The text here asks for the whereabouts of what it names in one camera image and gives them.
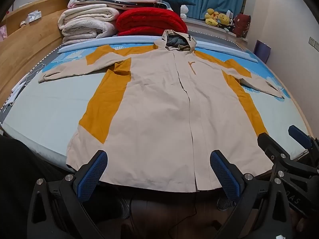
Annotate wall socket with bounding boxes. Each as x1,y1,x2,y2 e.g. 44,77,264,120
308,36,319,50

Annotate white floral folded quilt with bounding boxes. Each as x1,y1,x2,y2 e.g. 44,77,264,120
61,19,118,46

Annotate red folded blanket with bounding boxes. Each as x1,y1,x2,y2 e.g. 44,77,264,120
116,7,188,37

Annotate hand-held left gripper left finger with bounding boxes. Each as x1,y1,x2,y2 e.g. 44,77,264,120
27,150,108,239

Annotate black floor cable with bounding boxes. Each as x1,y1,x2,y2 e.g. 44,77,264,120
171,192,198,231

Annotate yellow plush toys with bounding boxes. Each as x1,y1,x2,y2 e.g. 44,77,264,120
204,8,231,28

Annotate person's black clothing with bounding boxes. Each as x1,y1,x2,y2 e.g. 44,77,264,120
0,135,78,239

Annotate light blue padded bolster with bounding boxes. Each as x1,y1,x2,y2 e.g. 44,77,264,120
58,35,260,64

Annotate cream folded quilt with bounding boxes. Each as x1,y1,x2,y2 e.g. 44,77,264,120
58,4,120,31

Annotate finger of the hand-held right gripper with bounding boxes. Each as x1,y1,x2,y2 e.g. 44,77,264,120
257,132,301,177
288,125,319,166

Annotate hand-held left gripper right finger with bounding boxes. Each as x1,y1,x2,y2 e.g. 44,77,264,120
210,150,293,239

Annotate blue patterned bed sheet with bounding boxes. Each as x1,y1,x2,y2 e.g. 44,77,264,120
0,33,314,172

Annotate beige and mustard hooded jacket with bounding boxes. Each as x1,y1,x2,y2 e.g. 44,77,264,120
38,29,285,193

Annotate dark red bag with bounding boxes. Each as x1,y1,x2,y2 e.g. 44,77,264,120
232,13,251,38

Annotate grey shoe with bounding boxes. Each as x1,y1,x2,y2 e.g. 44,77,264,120
119,196,132,220
216,196,236,211

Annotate tissue pack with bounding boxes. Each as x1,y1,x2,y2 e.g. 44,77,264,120
25,10,42,22

